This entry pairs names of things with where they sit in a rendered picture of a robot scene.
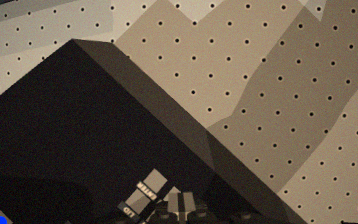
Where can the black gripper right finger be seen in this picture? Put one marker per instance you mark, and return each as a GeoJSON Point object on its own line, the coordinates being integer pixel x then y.
{"type": "Point", "coordinates": [191, 215]}

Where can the black thermal cycler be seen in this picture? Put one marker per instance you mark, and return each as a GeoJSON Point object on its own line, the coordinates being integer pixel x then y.
{"type": "Point", "coordinates": [87, 136]}

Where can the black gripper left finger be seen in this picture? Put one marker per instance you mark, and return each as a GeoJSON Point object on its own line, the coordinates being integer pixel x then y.
{"type": "Point", "coordinates": [173, 216]}

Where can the grey flat base plate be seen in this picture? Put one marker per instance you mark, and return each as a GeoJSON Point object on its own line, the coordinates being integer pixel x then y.
{"type": "Point", "coordinates": [275, 81]}

